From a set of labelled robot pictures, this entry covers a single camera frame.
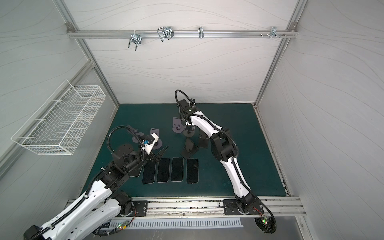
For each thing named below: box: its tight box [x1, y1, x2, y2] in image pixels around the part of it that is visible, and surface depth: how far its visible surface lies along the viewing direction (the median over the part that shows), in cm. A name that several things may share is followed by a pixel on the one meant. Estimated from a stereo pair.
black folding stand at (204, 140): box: [198, 128, 211, 149], surface depth 98 cm
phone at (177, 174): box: [171, 157, 184, 182], surface depth 88 cm
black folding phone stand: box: [180, 137, 199, 160], surface depth 91 cm
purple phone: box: [157, 157, 171, 183], surface depth 86 cm
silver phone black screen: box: [142, 161, 157, 185], surface depth 85 cm
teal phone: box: [186, 158, 199, 184], surface depth 88 cm
